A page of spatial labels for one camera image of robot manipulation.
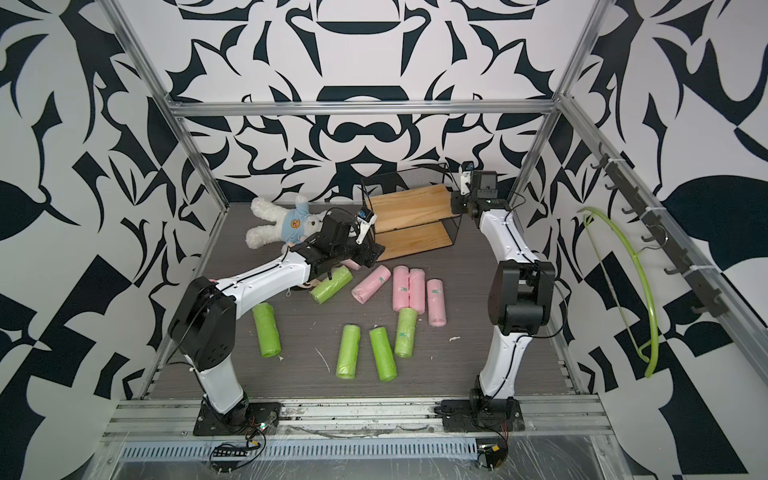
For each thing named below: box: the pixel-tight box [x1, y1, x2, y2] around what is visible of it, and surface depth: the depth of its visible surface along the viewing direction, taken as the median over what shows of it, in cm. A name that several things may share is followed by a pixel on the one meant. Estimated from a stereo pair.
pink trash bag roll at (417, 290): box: [410, 268, 425, 314], surface depth 96 cm
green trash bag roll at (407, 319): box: [394, 308, 418, 358], surface depth 86 cm
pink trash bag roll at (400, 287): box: [393, 265, 409, 311], surface depth 96 cm
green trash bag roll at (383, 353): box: [369, 326, 397, 382], surface depth 83 cm
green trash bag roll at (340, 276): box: [310, 265, 353, 304], surface depth 94 cm
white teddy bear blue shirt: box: [246, 195, 331, 254], surface depth 106 cm
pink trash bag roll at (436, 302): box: [426, 278, 447, 327], surface depth 93 cm
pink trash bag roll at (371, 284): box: [351, 264, 391, 305], surface depth 96 cm
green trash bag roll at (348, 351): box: [336, 324, 361, 379], surface depth 84 cm
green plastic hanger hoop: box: [577, 206, 659, 378], surface depth 59 cm
